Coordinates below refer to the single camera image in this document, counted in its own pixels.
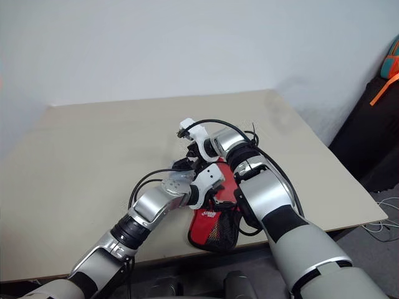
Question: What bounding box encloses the teal and orange bag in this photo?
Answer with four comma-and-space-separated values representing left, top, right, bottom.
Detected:
380, 34, 399, 80

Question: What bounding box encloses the black upholstered furniture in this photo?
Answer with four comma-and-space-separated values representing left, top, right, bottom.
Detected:
329, 76, 399, 194

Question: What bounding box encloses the orange bag strap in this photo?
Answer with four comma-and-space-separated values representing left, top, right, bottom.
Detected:
370, 73, 399, 107

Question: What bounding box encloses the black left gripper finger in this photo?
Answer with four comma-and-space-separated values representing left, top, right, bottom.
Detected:
211, 199, 239, 211

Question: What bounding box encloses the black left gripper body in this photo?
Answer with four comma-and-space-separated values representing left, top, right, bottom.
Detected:
209, 181, 226, 202

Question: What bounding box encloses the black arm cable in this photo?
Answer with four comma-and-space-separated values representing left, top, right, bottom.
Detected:
129, 168, 181, 216
190, 119, 305, 236

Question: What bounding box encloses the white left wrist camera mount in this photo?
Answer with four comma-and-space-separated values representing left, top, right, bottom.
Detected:
188, 163, 226, 210

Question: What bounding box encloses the dark rounded shape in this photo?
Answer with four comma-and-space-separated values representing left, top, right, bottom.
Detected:
223, 270, 260, 299

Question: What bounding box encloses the red table tennis paddle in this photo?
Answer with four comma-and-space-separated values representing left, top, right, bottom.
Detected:
215, 157, 241, 204

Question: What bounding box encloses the red paddle case with mesh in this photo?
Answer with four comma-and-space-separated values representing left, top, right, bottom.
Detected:
186, 155, 243, 252

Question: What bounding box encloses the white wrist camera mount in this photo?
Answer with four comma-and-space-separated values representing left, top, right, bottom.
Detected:
178, 117, 221, 163
188, 163, 226, 210

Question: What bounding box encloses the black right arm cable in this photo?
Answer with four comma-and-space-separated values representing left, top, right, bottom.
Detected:
190, 119, 305, 236

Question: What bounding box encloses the white floor cable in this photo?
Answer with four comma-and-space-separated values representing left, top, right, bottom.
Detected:
363, 196, 399, 243

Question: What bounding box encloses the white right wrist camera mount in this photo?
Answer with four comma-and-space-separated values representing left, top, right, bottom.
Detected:
178, 117, 221, 163

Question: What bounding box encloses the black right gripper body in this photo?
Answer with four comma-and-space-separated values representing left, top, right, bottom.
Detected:
186, 141, 208, 171

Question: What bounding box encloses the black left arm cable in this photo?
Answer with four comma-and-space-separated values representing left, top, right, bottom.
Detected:
129, 168, 181, 216

